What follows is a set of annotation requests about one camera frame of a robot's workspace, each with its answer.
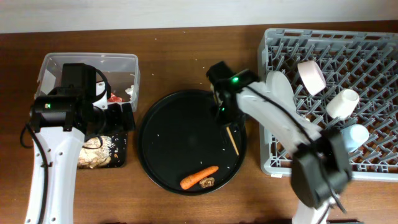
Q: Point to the red snack wrapper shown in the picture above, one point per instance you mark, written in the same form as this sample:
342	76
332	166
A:
115	99

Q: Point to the black rectangular tray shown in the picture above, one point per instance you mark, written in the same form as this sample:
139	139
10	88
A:
121	142

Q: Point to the grey dishwasher rack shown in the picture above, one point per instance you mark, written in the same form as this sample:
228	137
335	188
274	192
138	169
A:
365	62

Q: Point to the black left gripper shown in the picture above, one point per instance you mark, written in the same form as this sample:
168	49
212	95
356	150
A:
118	126

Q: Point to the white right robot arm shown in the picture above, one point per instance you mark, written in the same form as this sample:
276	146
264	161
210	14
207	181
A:
320	168

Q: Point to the rice and peanut shells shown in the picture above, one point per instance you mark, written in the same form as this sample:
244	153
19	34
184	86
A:
98	153

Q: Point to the orange carrot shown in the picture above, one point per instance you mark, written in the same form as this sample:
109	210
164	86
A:
191	180

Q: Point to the clear plastic waste bin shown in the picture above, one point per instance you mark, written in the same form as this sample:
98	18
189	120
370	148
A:
121	70

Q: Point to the white bowl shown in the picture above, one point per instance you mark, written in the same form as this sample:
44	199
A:
312	77

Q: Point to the grey plate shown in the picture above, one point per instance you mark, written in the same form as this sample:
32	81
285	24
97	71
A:
279	86

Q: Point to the blue plastic cup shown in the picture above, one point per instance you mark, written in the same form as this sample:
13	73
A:
354	136

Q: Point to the brown food scrap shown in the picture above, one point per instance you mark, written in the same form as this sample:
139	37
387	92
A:
207	182

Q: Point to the round black serving tray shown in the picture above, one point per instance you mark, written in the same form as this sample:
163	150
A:
179	136

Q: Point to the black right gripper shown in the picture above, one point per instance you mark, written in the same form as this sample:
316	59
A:
239	117

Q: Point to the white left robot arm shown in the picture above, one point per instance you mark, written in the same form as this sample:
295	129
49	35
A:
59	126

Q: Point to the cream paper cup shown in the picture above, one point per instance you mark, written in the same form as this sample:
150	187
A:
343	104

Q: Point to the wooden chopstick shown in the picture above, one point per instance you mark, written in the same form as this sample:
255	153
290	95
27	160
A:
232	140

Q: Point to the crumpled white tissue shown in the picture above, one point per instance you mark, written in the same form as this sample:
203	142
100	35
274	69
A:
130	92

